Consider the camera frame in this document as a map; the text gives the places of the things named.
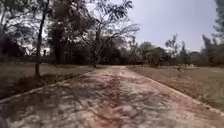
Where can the bare branching tree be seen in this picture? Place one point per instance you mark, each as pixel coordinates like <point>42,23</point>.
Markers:
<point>96,56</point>

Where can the red and grey brick path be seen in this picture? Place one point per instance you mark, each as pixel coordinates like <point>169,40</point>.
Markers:
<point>113,100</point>

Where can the row of trees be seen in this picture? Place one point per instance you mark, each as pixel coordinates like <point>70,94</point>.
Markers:
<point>150,53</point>

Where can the thin leaning tree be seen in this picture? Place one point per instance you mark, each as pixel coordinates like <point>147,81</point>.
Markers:
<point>39,50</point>

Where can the dry brown grass ground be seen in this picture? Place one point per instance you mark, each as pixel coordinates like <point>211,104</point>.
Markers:
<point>20,75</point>
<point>186,80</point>

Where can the pale stone kerb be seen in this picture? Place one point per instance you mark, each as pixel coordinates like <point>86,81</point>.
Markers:
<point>33,90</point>
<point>196,101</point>

